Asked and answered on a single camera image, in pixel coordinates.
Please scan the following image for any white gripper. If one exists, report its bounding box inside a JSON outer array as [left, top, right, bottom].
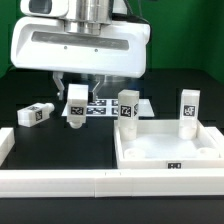
[[11, 17, 150, 102]]

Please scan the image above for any white square table top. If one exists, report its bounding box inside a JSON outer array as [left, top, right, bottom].
[[114, 120, 224, 169]]

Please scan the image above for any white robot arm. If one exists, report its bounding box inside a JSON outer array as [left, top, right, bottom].
[[11, 0, 151, 90]]

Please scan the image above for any white marker tag sheet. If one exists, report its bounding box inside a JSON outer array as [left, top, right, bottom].
[[61, 97, 156, 118]]

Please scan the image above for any white left fence block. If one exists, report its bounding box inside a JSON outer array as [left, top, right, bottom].
[[0, 127, 15, 166]]

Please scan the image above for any white fence block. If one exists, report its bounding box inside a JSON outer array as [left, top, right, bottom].
[[0, 127, 15, 166], [206, 127, 224, 158]]

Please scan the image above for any white front fence bar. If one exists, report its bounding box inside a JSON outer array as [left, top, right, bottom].
[[0, 168, 224, 198]]

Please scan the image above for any white right fence block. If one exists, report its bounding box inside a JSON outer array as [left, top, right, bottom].
[[206, 127, 224, 158]]

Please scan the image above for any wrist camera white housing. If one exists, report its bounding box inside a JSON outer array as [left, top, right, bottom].
[[20, 0, 69, 17]]

